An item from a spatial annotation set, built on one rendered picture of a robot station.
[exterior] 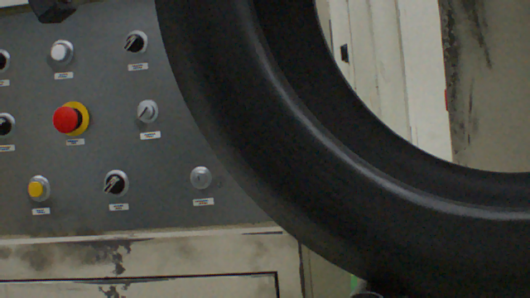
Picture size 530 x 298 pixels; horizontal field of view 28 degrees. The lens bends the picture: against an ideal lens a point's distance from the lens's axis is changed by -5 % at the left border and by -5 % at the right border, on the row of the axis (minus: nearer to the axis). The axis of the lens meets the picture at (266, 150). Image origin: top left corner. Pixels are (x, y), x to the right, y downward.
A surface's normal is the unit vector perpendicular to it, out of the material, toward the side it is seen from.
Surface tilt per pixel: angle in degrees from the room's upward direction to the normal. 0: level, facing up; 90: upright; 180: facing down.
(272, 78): 95
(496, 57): 90
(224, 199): 90
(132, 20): 90
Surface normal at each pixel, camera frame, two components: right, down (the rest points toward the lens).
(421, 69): 0.12, 0.04
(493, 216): -0.23, 0.26
